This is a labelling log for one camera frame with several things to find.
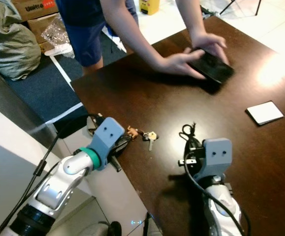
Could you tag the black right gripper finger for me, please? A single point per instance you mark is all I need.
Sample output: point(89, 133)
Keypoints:
point(193, 133)
point(185, 133)

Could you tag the black phone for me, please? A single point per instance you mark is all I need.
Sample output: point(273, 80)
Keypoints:
point(216, 69)

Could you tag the person's right forearm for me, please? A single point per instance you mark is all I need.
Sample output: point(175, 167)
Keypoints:
point(132, 34)

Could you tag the person's left forearm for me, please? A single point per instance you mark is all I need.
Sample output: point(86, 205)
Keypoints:
point(189, 17)

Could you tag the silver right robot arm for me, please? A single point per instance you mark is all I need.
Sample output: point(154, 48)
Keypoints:
point(223, 216)

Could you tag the person's right hand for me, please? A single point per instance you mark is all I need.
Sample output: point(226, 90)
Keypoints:
point(179, 63)

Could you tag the person's left hand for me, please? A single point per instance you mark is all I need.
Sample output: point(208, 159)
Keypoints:
point(210, 42)

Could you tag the brown wooden table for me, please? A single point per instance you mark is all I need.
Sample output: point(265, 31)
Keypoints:
point(186, 113)

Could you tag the brown sandal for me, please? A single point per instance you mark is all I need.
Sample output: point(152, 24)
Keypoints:
point(91, 127)

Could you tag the white square card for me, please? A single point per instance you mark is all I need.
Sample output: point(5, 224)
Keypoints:
point(265, 113)

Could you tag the grey left robot foot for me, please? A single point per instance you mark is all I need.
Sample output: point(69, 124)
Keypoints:
point(112, 229)

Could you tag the white tape line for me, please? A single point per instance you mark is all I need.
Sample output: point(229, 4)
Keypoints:
point(63, 73)

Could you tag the dark blue carpet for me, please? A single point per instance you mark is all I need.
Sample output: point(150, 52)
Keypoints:
point(44, 93)

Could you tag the white magnetic board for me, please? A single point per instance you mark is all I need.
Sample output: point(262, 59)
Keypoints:
point(9, 187)

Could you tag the person in blue shorts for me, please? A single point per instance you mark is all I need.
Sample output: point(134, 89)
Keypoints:
point(83, 39)

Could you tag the yellow container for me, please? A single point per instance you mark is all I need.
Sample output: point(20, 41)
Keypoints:
point(148, 6)

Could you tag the grey-green sack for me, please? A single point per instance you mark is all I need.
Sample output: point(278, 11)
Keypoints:
point(9, 49)

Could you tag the plain cardboard box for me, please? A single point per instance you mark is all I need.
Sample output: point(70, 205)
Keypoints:
point(36, 29)

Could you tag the cardboard box with red logo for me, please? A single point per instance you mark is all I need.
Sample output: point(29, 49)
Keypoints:
point(29, 7)

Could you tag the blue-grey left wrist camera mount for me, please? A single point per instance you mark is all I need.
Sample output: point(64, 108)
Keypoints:
point(110, 135)

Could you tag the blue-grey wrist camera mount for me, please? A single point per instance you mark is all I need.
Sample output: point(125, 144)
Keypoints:
point(216, 155)
point(110, 135)

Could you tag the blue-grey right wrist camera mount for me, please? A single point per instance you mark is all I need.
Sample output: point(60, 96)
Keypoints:
point(216, 155)

